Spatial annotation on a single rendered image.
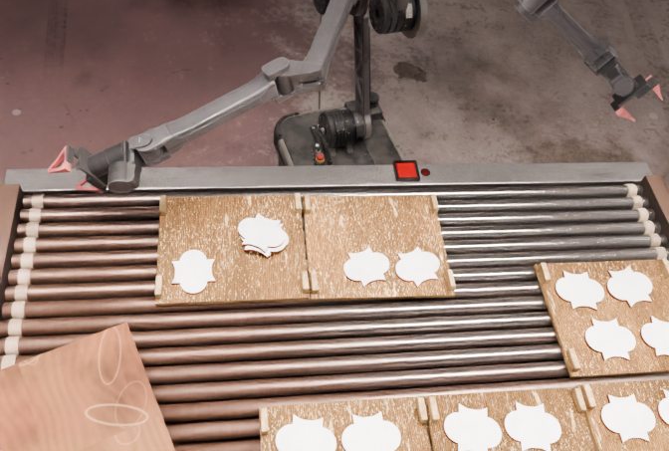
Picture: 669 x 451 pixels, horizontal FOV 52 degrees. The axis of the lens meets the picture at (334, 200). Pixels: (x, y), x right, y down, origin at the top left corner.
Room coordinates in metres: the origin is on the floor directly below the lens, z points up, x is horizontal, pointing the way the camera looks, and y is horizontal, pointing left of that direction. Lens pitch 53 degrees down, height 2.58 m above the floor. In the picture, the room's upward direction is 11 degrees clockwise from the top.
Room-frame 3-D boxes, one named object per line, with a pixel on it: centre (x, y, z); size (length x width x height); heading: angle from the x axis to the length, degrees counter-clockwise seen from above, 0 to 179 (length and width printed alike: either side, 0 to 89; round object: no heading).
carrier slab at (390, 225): (1.12, -0.14, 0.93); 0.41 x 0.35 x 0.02; 104
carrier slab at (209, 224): (1.02, 0.26, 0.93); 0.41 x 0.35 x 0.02; 105
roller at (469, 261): (1.07, -0.13, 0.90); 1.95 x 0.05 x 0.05; 106
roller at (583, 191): (1.31, -0.06, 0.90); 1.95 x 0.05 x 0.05; 106
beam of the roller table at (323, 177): (1.38, -0.04, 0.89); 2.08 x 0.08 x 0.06; 106
